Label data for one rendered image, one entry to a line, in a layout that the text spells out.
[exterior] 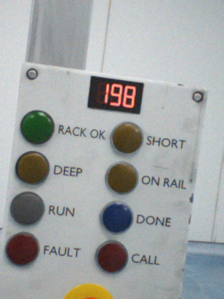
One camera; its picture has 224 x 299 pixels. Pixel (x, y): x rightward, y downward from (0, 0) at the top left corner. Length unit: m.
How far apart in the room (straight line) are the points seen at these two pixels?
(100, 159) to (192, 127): 0.09
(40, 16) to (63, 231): 0.21
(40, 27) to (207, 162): 4.21
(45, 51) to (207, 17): 4.20
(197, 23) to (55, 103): 4.22
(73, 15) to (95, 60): 3.81
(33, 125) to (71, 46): 0.11
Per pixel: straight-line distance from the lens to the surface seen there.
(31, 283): 0.50
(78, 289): 0.50
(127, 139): 0.47
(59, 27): 0.54
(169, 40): 4.56
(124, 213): 0.48
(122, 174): 0.47
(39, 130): 0.46
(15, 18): 4.28
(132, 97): 0.48
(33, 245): 0.48
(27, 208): 0.47
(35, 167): 0.47
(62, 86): 0.47
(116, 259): 0.49
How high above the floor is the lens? 1.04
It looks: 3 degrees down
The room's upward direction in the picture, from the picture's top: 7 degrees clockwise
